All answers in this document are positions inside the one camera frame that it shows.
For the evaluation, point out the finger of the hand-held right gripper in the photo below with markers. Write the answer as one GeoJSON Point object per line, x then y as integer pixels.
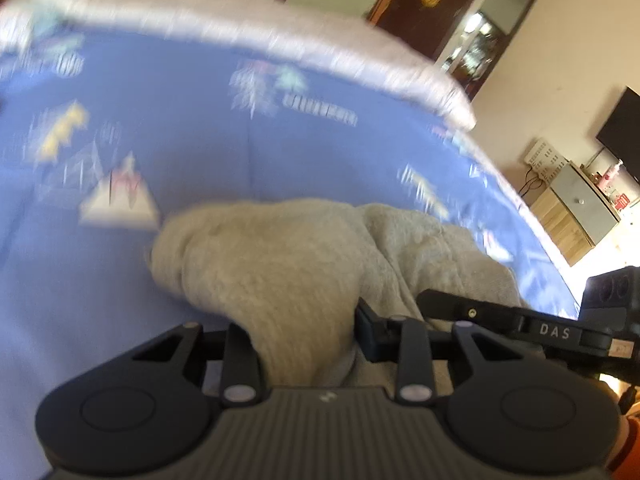
{"type": "Point", "coordinates": [465, 310]}

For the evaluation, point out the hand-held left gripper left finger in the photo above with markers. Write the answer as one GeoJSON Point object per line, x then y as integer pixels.
{"type": "Point", "coordinates": [239, 355]}

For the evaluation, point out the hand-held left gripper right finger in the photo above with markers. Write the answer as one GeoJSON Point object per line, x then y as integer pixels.
{"type": "Point", "coordinates": [369, 336]}

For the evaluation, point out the wooden cabinet with grey door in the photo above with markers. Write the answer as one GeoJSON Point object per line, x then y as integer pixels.
{"type": "Point", "coordinates": [575, 210]}

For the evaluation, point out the white power strip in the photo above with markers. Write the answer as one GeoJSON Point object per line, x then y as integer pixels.
{"type": "Point", "coordinates": [546, 157]}

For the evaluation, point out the black television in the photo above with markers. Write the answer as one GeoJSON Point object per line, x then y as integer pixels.
{"type": "Point", "coordinates": [622, 132]}

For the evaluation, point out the blue printed bedsheet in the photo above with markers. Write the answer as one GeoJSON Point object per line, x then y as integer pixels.
{"type": "Point", "coordinates": [200, 135]}

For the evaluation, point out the white quilt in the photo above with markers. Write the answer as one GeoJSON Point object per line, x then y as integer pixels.
{"type": "Point", "coordinates": [300, 40]}

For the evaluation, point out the dark brown door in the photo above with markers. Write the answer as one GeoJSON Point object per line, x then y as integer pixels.
{"type": "Point", "coordinates": [435, 0]}

